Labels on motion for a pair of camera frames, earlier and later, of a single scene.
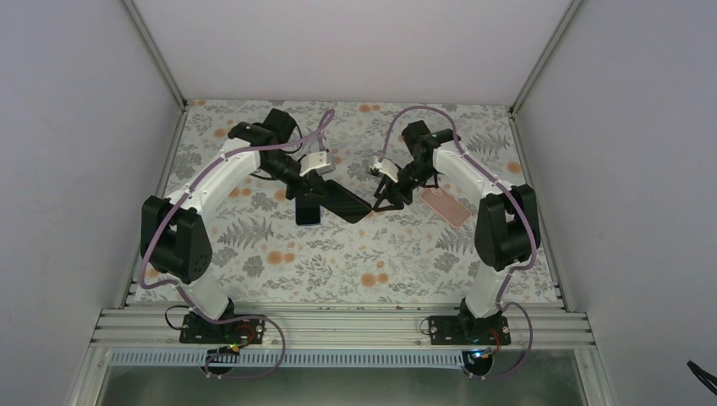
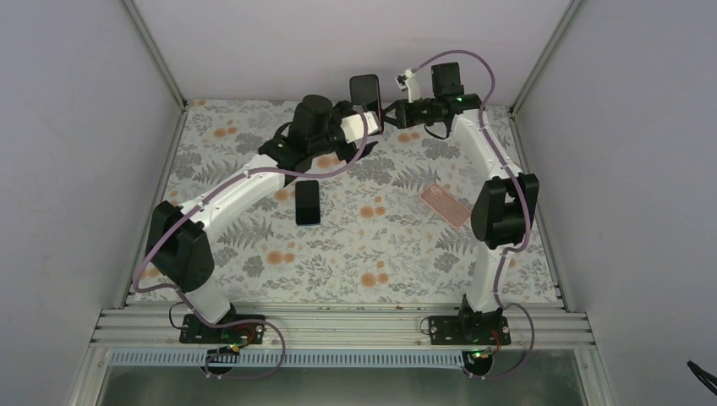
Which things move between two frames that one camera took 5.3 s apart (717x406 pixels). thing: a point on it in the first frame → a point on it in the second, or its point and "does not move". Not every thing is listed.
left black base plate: x=198 y=329 does not move
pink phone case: x=446 y=205 does not move
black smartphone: x=308 y=211 does not move
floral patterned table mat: x=331 y=201 does not move
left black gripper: x=311 y=182 → x=342 y=109
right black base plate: x=450 y=330 does not move
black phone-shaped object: x=344 y=203 → x=365 y=91
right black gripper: x=395 y=198 → x=404 y=117
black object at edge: x=707 y=378 does not move
